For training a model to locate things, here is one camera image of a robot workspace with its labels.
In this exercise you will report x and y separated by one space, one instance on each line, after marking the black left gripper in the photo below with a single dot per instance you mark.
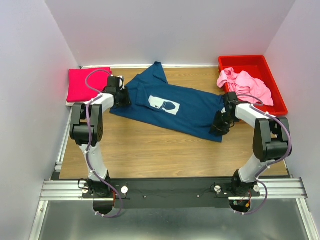
126 101

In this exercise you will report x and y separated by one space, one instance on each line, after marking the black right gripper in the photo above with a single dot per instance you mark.
223 130

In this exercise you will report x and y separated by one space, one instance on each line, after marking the navy blue printed t-shirt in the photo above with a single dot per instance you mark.
154 101

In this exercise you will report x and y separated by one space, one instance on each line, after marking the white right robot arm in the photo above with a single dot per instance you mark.
271 144

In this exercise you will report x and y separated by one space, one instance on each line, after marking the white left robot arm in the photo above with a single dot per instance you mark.
87 128

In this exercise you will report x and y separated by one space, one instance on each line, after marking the folded magenta t-shirt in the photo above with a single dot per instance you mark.
78 91

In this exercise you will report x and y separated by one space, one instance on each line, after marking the light pink t-shirt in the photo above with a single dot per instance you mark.
250 89

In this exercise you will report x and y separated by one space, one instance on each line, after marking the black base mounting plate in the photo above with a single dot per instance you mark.
187 201

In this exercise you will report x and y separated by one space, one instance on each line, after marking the red plastic bin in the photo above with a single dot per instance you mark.
256 66

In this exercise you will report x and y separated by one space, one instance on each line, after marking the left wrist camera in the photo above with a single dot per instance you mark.
114 83

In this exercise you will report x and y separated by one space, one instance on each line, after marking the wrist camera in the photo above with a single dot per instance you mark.
114 83
230 100

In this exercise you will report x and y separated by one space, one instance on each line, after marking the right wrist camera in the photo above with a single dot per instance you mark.
230 100

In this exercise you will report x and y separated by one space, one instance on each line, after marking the aluminium extrusion rail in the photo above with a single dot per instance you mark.
271 188

